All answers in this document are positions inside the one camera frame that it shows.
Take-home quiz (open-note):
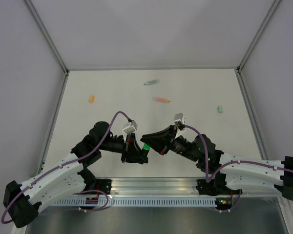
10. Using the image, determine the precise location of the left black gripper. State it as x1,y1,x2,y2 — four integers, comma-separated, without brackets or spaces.
98,131,148,162

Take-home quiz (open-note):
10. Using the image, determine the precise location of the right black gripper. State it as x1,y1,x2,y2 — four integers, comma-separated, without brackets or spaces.
140,127,198,163

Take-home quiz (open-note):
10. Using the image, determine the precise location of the bright green pen cap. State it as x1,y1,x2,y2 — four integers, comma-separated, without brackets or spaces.
143,144,150,151

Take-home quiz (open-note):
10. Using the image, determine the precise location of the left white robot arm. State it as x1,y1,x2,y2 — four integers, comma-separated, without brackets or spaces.
3,121,150,228

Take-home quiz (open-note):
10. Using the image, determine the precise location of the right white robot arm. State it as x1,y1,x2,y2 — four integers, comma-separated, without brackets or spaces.
141,125,293,201

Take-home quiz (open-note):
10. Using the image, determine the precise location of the pink pen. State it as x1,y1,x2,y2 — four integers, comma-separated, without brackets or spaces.
152,97,170,103

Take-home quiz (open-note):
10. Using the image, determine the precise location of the light green pen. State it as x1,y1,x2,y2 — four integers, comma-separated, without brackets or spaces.
144,79,160,86

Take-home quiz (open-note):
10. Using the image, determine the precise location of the light green pen cap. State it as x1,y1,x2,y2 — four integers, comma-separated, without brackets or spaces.
217,106,223,113

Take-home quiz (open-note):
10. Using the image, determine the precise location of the orange pen cap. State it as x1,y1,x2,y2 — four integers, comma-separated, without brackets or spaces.
88,95,95,103

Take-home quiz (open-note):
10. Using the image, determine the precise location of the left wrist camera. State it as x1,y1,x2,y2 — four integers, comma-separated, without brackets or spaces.
122,120,138,137

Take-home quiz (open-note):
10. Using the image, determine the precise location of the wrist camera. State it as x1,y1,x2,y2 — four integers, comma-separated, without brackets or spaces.
173,113,186,138
122,120,138,137

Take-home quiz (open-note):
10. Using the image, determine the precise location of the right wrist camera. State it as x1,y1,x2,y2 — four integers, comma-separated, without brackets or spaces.
173,113,186,138

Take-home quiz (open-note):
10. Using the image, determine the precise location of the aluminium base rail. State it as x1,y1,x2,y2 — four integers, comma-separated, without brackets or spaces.
70,177,290,196

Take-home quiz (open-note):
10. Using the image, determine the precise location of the slotted cable duct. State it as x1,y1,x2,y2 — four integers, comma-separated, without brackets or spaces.
51,195,216,208

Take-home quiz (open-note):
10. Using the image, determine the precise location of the left aluminium frame post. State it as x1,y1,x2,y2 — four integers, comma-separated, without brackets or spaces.
22,0,69,75

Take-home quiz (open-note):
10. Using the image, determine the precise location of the aluminium frame post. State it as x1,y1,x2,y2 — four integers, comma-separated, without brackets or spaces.
22,0,69,75
236,0,283,73

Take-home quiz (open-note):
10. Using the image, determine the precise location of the right aluminium frame post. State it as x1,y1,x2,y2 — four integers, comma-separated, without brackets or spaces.
236,0,283,73

